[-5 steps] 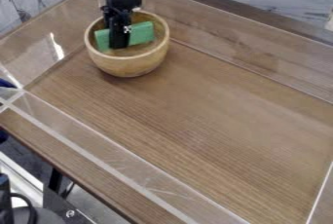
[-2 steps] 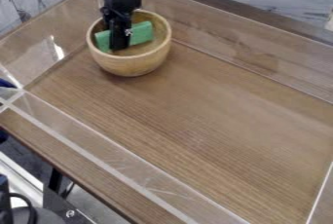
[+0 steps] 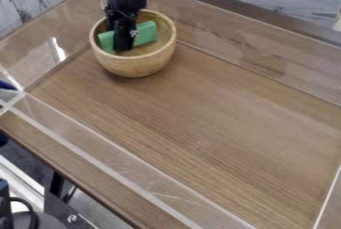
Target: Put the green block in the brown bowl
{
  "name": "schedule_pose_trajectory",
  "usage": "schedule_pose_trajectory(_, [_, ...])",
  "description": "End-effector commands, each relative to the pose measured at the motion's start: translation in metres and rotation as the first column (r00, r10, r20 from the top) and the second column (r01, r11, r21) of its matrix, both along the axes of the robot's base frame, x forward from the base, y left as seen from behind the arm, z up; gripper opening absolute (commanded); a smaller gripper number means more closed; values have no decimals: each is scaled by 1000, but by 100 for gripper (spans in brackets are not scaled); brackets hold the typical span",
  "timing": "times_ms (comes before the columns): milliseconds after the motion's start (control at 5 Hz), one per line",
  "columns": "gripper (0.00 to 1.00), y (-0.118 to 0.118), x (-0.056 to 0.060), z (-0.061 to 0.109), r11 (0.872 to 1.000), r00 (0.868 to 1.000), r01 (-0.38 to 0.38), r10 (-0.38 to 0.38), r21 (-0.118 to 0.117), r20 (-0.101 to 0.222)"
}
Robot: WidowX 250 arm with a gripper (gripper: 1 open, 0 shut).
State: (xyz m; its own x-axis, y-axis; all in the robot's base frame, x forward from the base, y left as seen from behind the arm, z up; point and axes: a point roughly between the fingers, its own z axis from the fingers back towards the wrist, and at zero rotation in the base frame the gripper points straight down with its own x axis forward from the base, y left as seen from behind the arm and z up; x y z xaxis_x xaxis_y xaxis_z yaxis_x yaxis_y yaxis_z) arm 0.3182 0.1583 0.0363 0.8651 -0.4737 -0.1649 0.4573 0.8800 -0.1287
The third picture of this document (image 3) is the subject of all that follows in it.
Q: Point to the light brown wooden bowl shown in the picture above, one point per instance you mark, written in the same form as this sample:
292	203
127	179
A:
146	59

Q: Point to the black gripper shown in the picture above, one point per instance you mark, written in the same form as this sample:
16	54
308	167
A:
122	13

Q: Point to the clear acrylic tray wall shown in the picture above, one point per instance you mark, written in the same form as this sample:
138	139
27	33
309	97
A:
225	142

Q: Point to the black metal base plate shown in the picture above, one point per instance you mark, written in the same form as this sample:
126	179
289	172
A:
61	211

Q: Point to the blue object at edge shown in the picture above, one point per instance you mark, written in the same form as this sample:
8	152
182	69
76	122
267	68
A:
5	86

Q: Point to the green rectangular block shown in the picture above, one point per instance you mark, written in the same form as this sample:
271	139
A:
147	35

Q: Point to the black table leg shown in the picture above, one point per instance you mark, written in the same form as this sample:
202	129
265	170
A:
56	184

